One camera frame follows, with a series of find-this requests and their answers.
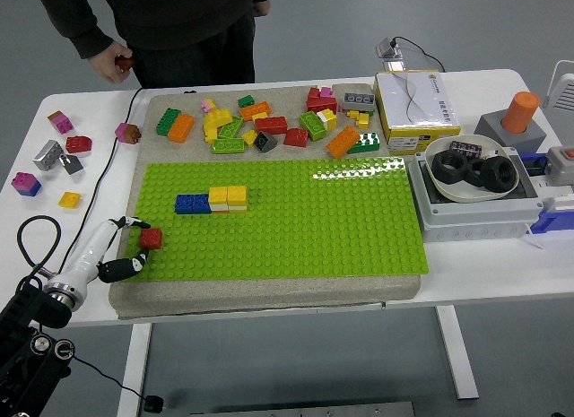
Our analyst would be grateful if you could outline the grey block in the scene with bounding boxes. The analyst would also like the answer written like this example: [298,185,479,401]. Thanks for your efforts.
[474,110,547,156]

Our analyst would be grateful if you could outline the green brick with white studs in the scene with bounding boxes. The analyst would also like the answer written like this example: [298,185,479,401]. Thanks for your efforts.
[347,132,382,156]

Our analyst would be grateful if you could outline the red stacked bricks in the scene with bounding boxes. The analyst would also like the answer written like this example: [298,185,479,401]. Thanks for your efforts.
[306,87,339,115]

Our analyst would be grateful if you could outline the pink and brown brick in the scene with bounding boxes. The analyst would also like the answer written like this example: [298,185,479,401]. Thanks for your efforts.
[115,122,143,145]

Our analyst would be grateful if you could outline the grey box with red button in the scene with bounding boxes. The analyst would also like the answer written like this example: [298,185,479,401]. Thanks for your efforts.
[544,145,574,187]

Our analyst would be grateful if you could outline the person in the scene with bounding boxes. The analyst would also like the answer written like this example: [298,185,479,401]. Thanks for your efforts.
[34,0,274,90]

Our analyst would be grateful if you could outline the white zip tie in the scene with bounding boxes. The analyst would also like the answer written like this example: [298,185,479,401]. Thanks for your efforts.
[519,231,544,251]

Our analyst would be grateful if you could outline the yellow curved brick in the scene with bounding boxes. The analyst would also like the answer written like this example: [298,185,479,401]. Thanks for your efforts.
[204,109,233,131]

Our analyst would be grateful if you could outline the yellow and white cardboard box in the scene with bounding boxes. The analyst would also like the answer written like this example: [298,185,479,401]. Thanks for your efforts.
[373,70,462,157]

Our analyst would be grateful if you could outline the grey junction box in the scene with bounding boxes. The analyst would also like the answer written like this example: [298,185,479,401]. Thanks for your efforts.
[406,145,544,244]

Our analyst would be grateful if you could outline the orange cylinder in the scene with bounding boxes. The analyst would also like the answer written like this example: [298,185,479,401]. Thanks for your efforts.
[500,91,542,135]

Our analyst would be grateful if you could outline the grey long brick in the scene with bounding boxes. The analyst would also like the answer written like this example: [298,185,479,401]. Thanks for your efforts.
[343,91,377,113]

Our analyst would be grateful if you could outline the large black nut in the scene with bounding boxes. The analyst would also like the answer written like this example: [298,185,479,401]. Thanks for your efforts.
[431,150,471,184]
[481,156,517,193]
[465,159,488,188]

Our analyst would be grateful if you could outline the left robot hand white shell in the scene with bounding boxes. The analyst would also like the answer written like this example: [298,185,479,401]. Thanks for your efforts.
[48,216,152,293]

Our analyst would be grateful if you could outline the red brick with white base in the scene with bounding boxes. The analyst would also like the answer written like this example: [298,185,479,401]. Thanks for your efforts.
[65,135,93,155]

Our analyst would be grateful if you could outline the orange long brick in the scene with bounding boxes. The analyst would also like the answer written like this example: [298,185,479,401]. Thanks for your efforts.
[239,101,274,122]
[326,125,362,160]
[168,113,196,143]

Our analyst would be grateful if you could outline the silver studded brick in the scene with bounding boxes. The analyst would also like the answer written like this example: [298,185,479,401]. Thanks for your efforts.
[32,139,64,172]

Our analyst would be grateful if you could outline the green studded baseplate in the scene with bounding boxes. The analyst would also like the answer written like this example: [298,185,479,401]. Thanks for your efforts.
[123,158,431,283]

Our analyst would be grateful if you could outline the pink brick with brown top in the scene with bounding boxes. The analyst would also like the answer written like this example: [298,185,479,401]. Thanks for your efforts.
[48,110,74,135]

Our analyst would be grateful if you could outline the red square brick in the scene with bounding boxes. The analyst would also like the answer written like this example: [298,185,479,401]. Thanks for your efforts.
[283,127,310,148]
[139,227,164,251]

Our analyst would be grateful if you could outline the thin black cord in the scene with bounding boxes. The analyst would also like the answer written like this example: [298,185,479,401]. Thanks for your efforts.
[62,87,148,268]

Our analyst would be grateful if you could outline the white table leg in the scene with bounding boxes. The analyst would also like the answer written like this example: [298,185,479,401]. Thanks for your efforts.
[117,322,153,417]
[433,305,480,401]

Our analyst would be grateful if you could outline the silver flat plate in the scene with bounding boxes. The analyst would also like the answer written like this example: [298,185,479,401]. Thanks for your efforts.
[60,154,85,175]

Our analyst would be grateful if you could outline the person's right hand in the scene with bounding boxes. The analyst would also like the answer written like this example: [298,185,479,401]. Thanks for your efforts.
[88,40,135,85]

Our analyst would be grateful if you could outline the white and yellow brick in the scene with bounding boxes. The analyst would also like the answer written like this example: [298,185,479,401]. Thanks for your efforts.
[316,109,338,131]

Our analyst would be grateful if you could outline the small silver device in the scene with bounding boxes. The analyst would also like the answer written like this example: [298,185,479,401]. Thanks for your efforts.
[375,37,410,72]

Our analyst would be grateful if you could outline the dark green long brick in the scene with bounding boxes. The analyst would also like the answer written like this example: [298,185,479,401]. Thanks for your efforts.
[155,108,183,137]

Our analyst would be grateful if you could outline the dark purple component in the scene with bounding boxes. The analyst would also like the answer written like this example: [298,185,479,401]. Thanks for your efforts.
[449,140,485,158]

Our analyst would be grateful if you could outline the pink brick on blue brick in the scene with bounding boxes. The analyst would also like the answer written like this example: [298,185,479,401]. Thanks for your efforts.
[11,171,42,197]

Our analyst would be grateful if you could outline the lime green long brick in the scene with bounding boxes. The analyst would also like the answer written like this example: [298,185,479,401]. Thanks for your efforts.
[211,137,247,156]
[299,110,328,143]
[217,115,246,143]

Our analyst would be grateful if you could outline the blue block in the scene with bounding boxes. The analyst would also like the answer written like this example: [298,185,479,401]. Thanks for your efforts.
[528,208,574,235]

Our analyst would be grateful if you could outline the white rail part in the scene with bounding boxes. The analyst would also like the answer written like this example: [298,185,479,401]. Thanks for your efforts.
[535,174,574,212]

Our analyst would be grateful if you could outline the red long brick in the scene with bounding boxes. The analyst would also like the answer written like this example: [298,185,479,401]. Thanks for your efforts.
[254,116,289,135]

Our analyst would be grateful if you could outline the grey-brown mat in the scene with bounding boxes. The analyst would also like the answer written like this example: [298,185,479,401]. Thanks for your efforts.
[109,83,423,320]

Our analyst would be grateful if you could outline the white bowl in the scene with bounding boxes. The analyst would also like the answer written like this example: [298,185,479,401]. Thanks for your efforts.
[424,134,522,205]

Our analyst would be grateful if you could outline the grey metal plate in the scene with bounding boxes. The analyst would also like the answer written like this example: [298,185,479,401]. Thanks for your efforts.
[190,400,416,417]

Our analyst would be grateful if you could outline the dark grey slope brick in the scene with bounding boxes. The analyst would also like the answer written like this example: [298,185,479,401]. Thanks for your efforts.
[253,130,278,153]

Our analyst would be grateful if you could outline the black device cable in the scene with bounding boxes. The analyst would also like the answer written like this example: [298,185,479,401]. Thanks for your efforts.
[389,34,448,73]

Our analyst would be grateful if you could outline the small blue part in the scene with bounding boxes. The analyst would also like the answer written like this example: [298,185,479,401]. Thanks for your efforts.
[522,152,549,176]

